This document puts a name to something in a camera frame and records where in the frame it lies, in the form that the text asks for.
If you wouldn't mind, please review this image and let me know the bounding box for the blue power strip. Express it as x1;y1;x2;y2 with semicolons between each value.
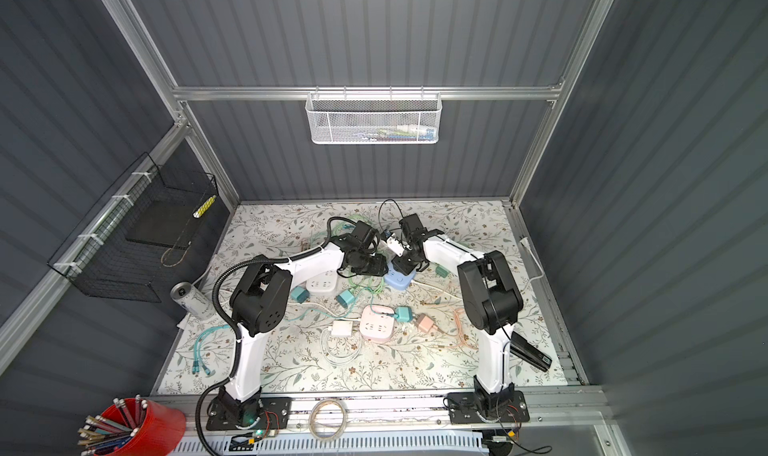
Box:
383;261;417;291

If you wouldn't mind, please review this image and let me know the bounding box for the teal charger plug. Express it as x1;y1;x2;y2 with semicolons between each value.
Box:
289;286;310;304
335;290;356;310
393;306;413;323

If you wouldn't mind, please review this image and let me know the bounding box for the pink charger plug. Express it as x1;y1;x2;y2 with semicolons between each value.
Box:
415;314;437;334

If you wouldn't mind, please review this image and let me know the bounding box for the pink power strip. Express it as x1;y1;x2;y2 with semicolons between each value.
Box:
359;305;395;344

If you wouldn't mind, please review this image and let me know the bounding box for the white charger plug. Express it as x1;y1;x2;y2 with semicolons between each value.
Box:
330;320;354;338

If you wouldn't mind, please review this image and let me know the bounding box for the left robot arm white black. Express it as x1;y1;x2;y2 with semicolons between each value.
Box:
204;216;387;428

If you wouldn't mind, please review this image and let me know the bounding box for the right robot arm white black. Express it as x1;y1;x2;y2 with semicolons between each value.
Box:
392;214;551;420

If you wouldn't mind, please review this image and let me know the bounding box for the clear tape roll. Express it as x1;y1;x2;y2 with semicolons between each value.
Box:
308;399;349;443

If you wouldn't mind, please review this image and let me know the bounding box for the white energy drink can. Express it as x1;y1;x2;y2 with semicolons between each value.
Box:
170;282;217;321

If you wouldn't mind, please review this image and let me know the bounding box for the red pencil cup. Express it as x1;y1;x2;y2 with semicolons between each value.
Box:
78;396;186;456

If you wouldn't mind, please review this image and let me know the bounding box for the pink cable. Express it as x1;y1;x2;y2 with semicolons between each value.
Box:
451;308;481;352

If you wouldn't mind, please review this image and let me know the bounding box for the white wire mesh basket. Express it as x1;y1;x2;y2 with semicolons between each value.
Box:
305;95;443;145

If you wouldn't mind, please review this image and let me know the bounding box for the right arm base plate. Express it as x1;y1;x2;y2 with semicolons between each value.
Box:
443;390;530;425

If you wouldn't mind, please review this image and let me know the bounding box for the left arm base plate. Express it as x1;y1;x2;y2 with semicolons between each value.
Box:
203;395;293;431

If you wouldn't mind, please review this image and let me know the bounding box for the teal cable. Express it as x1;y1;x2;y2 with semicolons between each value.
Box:
190;323;232;378

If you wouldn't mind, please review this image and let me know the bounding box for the black wire mesh basket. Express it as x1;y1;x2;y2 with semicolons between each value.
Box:
48;158;227;303

